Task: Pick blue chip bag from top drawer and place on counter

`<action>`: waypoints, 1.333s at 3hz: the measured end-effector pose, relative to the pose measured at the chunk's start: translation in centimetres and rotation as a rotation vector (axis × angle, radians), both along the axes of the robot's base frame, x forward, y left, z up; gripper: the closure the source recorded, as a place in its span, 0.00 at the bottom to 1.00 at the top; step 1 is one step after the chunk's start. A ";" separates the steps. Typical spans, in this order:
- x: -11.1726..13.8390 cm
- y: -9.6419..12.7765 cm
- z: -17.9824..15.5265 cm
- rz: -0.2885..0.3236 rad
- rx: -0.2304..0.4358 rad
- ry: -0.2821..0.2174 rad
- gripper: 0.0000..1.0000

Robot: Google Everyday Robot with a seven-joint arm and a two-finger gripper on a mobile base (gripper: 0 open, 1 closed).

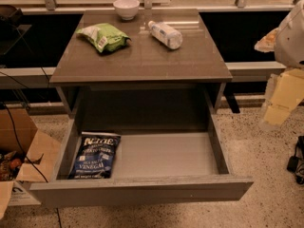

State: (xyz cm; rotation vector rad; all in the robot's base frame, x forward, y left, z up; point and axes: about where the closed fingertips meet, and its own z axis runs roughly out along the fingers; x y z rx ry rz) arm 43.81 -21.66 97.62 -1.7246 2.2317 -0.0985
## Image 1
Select green chip bag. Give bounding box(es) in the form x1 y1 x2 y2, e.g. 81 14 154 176
76 23 129 53

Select snack items in box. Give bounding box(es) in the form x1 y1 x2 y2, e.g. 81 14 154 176
0 151 22 181

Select grey counter cabinet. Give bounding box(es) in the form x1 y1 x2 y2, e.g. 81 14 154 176
51 9 232 132

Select black floor cable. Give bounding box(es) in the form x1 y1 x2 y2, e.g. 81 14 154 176
0 69 63 228

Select white plastic bottle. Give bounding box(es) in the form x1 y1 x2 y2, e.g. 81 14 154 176
148 21 182 49

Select blue Kettle chip bag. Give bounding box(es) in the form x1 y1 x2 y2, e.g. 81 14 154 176
68 132 121 180

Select dark desk at left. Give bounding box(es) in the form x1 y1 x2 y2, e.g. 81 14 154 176
0 5 31 56

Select open grey top drawer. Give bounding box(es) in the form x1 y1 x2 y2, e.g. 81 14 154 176
28 85 255 209

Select black power adapter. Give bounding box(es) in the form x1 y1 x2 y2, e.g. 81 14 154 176
287 136 304 185

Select white ceramic bowl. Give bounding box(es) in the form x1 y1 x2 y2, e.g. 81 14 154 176
113 0 140 20

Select brown cardboard box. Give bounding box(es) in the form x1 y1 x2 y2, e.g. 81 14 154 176
0 109 60 218

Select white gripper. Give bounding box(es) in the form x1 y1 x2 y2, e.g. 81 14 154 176
254 0 304 126

